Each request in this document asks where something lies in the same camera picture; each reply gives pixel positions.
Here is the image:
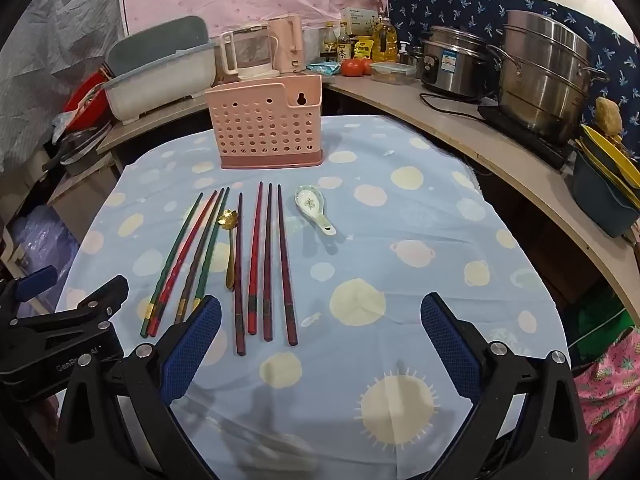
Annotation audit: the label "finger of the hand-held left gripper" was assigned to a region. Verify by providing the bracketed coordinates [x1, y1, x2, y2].
[10, 275, 130, 357]
[0, 266, 58, 311]

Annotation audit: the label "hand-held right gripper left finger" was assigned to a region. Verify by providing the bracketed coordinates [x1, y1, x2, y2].
[54, 295, 223, 480]

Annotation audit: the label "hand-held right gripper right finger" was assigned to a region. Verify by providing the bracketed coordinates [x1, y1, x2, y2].
[420, 292, 591, 480]

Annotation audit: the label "green chopstick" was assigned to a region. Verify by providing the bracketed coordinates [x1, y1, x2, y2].
[141, 192, 205, 339]
[192, 187, 231, 313]

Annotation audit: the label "dark red chopstick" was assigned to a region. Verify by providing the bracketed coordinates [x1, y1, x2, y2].
[277, 184, 299, 347]
[234, 192, 247, 357]

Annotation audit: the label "dark brown chopstick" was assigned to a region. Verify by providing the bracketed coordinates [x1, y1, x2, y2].
[262, 183, 274, 343]

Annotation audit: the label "gold flower spoon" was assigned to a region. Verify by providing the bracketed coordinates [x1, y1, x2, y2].
[218, 209, 238, 293]

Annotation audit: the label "white ceramic spoon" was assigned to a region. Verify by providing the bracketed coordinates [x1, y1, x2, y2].
[295, 185, 337, 236]

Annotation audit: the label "pink perforated utensil holder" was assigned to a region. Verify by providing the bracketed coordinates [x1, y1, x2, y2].
[205, 73, 325, 170]

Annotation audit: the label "purple plastic bag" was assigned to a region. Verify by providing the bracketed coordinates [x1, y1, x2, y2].
[9, 205, 78, 286]

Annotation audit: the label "blue dotted tablecloth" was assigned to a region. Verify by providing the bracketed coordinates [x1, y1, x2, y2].
[55, 114, 556, 480]

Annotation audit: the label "dark frying pan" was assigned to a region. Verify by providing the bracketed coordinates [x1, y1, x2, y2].
[44, 125, 113, 177]

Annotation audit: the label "green bag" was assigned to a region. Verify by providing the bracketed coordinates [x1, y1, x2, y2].
[570, 300, 636, 361]

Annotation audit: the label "pink pineapple printed cloth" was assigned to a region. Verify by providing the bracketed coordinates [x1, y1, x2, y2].
[572, 330, 640, 480]

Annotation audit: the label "red basin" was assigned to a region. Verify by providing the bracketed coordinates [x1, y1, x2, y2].
[64, 71, 108, 117]

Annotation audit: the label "dark blue dish rack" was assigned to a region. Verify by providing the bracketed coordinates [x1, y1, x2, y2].
[570, 150, 640, 238]

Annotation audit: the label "grey striped cloth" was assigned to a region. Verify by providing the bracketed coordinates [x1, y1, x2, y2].
[0, 0, 126, 171]

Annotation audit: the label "black induction cooktop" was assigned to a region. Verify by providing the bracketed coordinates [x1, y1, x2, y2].
[477, 105, 576, 171]

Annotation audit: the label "grey-blue dish drainer bin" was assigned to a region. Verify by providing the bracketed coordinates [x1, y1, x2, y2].
[102, 16, 216, 122]

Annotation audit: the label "yellow plates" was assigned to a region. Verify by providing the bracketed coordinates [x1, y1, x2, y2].
[575, 125, 640, 196]

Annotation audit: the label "clear food container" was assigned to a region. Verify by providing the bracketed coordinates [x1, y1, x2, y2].
[370, 61, 416, 86]

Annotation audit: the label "yellow sponge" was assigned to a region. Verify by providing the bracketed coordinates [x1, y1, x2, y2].
[595, 97, 624, 136]

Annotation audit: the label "steel rice cooker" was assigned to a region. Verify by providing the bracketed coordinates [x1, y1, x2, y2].
[420, 26, 497, 98]

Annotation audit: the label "white glass kettle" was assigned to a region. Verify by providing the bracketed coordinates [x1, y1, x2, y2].
[216, 25, 281, 82]

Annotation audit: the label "large steel steamer pot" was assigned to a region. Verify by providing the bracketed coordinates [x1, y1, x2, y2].
[487, 10, 610, 146]

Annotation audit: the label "yellow cooking oil bottle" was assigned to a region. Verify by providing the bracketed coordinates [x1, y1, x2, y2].
[372, 16, 398, 63]

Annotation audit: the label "pink electric kettle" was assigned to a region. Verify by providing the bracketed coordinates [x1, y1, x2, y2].
[267, 14, 305, 75]

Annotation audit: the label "white green cardboard box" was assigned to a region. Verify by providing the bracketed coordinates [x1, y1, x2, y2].
[341, 7, 379, 37]

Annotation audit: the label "navy printed cloth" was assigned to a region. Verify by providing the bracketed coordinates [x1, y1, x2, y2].
[387, 0, 640, 133]

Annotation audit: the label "black power cable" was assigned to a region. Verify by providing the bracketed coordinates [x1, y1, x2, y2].
[419, 92, 483, 122]

